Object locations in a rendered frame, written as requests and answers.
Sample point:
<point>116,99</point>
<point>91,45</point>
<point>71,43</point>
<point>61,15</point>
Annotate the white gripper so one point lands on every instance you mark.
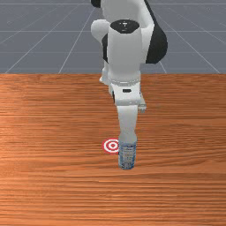
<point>127,97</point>

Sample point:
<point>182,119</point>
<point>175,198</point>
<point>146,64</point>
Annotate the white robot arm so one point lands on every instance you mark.
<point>125,56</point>

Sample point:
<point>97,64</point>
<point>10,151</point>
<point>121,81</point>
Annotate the clear plastic bottle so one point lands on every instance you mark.
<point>127,154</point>

